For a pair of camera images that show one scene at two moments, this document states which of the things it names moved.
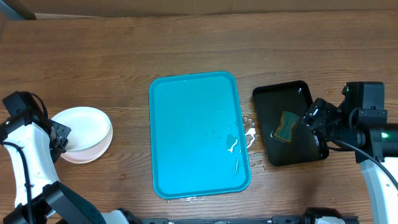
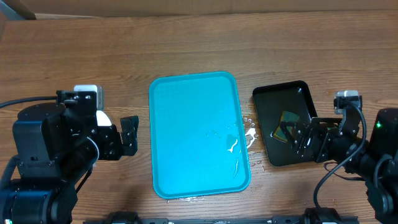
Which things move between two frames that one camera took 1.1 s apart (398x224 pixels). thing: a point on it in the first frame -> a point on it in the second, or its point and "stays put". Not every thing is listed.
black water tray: x=281 y=109 stays put
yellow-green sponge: x=288 y=121 stays put
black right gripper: x=318 y=118 -> x=323 y=136
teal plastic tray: x=199 y=145 stays put
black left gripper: x=66 y=130 -> x=114 y=151
